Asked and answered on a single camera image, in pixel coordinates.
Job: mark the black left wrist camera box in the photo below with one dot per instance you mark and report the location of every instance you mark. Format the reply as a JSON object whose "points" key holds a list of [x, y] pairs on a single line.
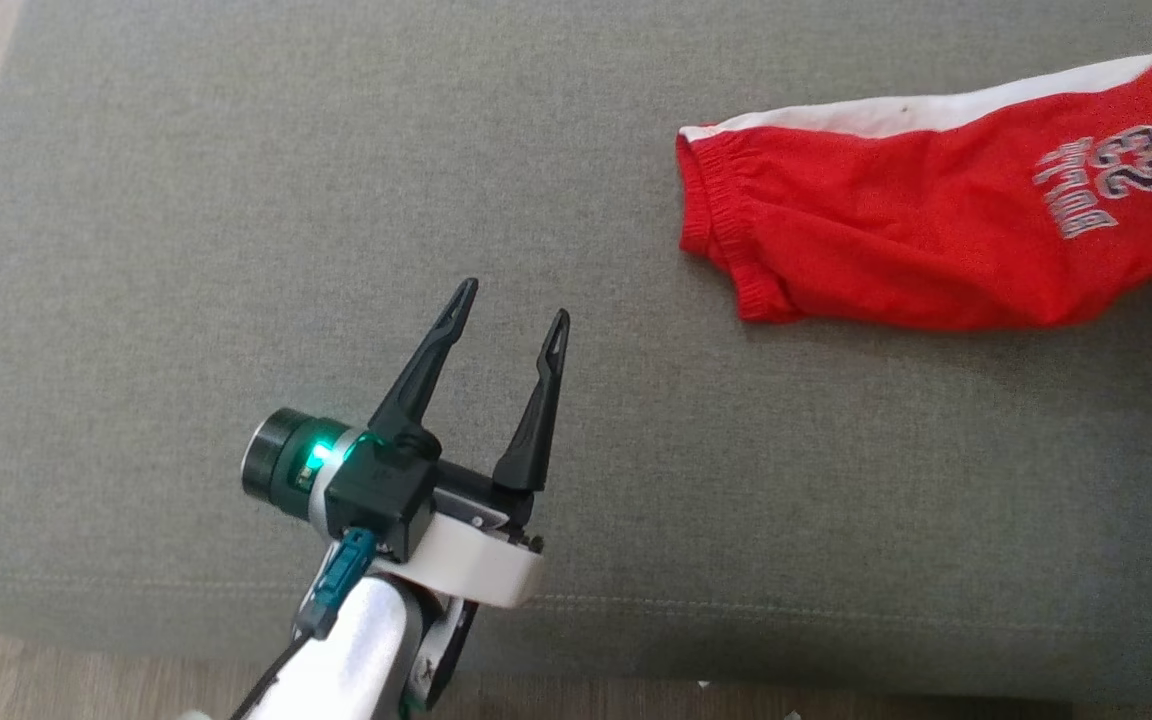
{"points": [[381, 495]]}

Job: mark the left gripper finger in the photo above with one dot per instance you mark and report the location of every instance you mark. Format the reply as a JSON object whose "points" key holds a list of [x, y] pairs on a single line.
{"points": [[531, 450], [411, 410]]}

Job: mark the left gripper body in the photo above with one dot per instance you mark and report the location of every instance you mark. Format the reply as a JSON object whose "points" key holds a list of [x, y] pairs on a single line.
{"points": [[476, 570]]}

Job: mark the grey fabric sofa seat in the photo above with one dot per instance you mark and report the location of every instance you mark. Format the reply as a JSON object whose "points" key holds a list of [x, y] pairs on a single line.
{"points": [[236, 250]]}

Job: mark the red mesh shorts white stripes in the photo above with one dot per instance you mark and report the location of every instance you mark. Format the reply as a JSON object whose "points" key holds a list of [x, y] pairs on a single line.
{"points": [[886, 230]]}

